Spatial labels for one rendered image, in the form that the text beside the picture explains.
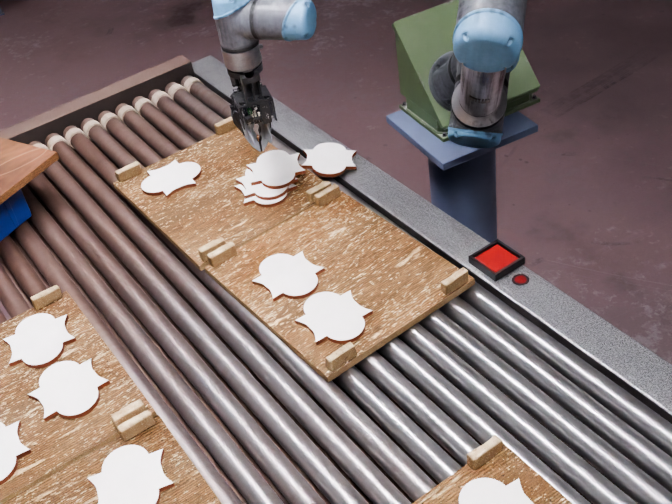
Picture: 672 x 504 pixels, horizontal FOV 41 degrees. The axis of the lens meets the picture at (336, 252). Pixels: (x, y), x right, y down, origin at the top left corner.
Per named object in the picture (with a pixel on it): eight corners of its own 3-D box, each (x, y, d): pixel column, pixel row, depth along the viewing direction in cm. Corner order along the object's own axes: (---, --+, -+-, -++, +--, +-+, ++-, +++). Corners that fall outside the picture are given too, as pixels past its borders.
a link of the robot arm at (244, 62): (217, 41, 178) (256, 31, 179) (221, 62, 181) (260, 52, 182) (225, 57, 172) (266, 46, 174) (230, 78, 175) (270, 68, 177)
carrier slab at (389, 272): (341, 195, 196) (340, 189, 195) (475, 284, 169) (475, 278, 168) (205, 272, 181) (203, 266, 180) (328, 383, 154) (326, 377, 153)
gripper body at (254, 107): (243, 133, 182) (231, 80, 174) (233, 113, 188) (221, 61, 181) (279, 123, 183) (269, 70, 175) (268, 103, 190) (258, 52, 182)
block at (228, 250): (233, 250, 183) (231, 240, 181) (238, 254, 182) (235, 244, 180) (208, 264, 181) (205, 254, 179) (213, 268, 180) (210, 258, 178)
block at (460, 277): (463, 276, 168) (462, 265, 167) (470, 281, 167) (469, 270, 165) (440, 292, 166) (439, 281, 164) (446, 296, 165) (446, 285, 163)
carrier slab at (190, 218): (241, 127, 223) (239, 121, 222) (339, 196, 195) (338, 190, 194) (114, 188, 209) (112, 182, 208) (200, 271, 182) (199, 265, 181)
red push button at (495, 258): (497, 248, 176) (497, 243, 176) (519, 263, 172) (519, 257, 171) (474, 262, 174) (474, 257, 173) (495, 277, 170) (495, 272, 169)
